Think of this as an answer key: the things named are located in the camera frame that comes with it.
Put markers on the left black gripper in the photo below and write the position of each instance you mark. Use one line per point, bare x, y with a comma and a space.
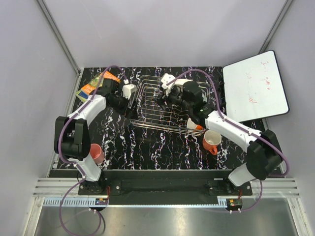
130, 113

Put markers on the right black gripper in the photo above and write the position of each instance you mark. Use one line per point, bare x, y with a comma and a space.
163, 98

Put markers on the white scalloped plate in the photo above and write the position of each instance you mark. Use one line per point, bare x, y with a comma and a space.
180, 82

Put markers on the white orange bowl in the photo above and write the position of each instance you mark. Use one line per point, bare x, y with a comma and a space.
192, 125

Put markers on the wire dish rack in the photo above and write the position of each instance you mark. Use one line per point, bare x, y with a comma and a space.
151, 115

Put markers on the pink plastic cup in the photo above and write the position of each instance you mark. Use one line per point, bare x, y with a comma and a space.
96, 153

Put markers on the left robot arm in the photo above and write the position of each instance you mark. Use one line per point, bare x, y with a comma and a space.
72, 140

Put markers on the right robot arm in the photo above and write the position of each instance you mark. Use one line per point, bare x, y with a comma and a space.
262, 148

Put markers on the orange book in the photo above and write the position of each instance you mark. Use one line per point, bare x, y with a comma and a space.
88, 89

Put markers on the orange mug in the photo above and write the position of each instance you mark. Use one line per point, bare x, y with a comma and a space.
211, 140

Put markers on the white board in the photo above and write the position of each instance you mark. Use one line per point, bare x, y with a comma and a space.
254, 88

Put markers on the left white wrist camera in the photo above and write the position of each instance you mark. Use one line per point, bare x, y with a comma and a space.
128, 89

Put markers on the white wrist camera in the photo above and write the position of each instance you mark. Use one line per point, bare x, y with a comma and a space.
128, 89
166, 83

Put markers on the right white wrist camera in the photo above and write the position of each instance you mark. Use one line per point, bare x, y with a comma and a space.
166, 83

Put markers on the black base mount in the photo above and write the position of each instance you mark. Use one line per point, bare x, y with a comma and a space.
157, 181

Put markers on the aluminium rail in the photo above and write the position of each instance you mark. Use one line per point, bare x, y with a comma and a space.
66, 192

